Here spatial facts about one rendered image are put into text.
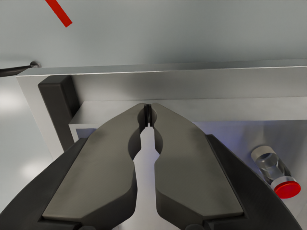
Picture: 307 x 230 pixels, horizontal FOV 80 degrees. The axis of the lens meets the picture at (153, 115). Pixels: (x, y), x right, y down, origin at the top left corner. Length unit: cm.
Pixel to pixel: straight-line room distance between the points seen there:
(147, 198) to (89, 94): 15
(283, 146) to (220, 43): 91
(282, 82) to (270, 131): 5
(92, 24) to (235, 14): 71
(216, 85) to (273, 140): 9
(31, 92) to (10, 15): 106
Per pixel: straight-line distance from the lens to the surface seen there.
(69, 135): 17
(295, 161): 26
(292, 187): 20
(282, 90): 19
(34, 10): 118
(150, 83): 16
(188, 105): 15
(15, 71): 121
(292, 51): 129
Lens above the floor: 102
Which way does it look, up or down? 58 degrees down
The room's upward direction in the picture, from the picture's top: 180 degrees counter-clockwise
